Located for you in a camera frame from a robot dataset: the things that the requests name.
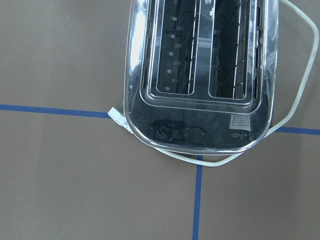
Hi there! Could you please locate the cream toaster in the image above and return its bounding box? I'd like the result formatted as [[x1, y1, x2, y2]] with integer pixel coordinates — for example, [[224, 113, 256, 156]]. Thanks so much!
[[123, 0, 279, 155]]

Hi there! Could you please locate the white toaster cord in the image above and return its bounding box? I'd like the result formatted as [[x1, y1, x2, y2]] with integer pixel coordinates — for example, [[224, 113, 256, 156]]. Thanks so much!
[[107, 0, 320, 167]]

